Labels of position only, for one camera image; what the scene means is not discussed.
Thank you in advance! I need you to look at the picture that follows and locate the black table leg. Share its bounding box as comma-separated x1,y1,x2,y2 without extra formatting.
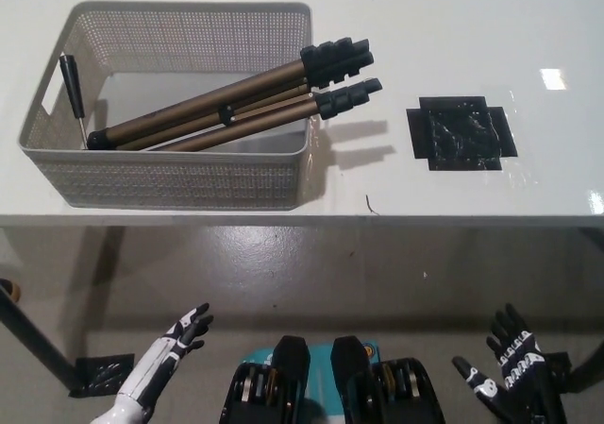
563,347,604,396
0,283,85,393

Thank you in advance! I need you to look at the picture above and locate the bronze black tripod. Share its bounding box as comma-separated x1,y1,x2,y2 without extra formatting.
59,36,384,153

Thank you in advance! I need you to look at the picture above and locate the orange brown round object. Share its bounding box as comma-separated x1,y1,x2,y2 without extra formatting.
0,278,22,303

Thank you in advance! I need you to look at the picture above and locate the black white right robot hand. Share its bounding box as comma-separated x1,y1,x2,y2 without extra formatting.
451,302,568,424

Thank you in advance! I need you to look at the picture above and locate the black tape patch on table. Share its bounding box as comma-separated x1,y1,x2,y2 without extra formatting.
405,94,520,173

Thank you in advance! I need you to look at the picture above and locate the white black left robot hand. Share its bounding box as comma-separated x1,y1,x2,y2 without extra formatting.
117,301,215,409

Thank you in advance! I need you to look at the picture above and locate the grey perforated rectangular basket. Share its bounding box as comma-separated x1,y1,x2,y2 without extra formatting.
17,1,327,211

